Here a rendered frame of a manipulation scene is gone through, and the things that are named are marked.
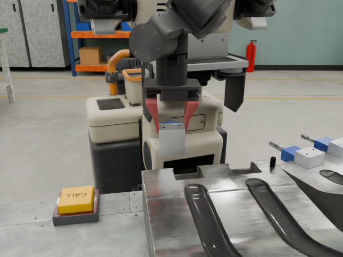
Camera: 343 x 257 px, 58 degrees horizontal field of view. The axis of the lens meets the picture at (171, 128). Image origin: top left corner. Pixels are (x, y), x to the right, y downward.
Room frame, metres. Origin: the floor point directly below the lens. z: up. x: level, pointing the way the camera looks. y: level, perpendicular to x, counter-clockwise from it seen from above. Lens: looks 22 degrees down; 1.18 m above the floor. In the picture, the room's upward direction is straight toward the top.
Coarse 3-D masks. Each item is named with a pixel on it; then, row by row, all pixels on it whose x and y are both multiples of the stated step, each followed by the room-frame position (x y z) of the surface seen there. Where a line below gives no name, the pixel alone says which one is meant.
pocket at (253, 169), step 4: (252, 164) 0.53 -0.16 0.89; (240, 168) 0.53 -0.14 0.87; (244, 168) 0.53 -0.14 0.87; (248, 168) 0.53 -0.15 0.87; (252, 168) 0.53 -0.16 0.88; (256, 168) 0.51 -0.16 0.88; (236, 172) 0.52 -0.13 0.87; (240, 172) 0.52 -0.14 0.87; (244, 172) 0.53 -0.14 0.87; (248, 172) 0.53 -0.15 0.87; (252, 172) 0.53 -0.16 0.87; (256, 172) 0.51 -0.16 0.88; (260, 172) 0.50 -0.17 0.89
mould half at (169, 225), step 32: (160, 192) 0.43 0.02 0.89; (224, 192) 0.43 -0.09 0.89; (288, 192) 0.43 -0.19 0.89; (160, 224) 0.35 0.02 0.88; (192, 224) 0.35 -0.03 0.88; (224, 224) 0.35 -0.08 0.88; (256, 224) 0.35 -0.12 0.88; (320, 224) 0.36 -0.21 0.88; (160, 256) 0.29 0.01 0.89; (192, 256) 0.29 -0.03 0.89; (256, 256) 0.28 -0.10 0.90; (288, 256) 0.27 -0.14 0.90
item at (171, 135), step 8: (168, 120) 0.64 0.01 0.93; (160, 128) 0.54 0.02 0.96; (168, 128) 0.54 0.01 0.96; (176, 128) 0.54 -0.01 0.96; (184, 128) 0.54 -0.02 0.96; (160, 136) 0.53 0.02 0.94; (168, 136) 0.53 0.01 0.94; (176, 136) 0.53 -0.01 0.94; (184, 136) 0.53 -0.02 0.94; (160, 144) 0.53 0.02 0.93; (168, 144) 0.53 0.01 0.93; (176, 144) 0.53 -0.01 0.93; (184, 144) 0.53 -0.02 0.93; (160, 152) 0.53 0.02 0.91; (168, 152) 0.53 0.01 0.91; (176, 152) 0.53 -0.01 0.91; (184, 152) 0.53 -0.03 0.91
